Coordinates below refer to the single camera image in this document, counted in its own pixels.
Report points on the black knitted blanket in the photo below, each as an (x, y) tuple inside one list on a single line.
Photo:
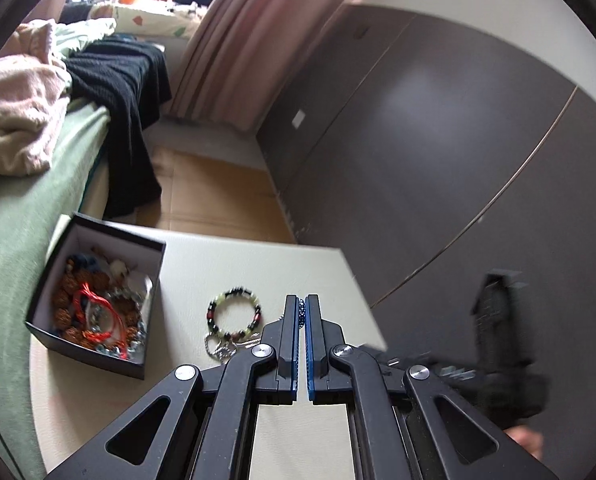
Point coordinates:
[(123, 85)]

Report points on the light green quilt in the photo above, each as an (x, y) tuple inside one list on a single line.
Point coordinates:
[(85, 37)]

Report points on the white wall outlet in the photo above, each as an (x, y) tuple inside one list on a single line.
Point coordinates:
[(299, 118)]

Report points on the bed with green sheet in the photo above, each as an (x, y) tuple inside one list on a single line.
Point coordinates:
[(8, 220)]

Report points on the white leaf print quilt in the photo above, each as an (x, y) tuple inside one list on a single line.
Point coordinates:
[(148, 20)]

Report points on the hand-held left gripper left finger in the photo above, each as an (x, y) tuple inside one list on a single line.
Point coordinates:
[(294, 355)]

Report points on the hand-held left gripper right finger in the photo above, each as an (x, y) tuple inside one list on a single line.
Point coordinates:
[(310, 360)]

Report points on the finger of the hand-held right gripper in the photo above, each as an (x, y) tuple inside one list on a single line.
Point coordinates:
[(453, 372)]

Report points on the white stone pendant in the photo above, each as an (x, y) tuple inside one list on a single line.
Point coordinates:
[(120, 269)]

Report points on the flat cardboard sheet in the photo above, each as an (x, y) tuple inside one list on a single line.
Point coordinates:
[(213, 195)]

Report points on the person's right hand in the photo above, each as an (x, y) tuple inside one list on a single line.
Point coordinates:
[(525, 442)]

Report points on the black jewelry box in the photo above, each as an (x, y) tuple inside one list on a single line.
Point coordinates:
[(128, 247)]

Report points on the pink curtain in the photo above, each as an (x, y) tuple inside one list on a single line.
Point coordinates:
[(258, 35)]

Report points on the pink fleece blanket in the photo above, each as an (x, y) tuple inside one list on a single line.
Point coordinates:
[(18, 90)]

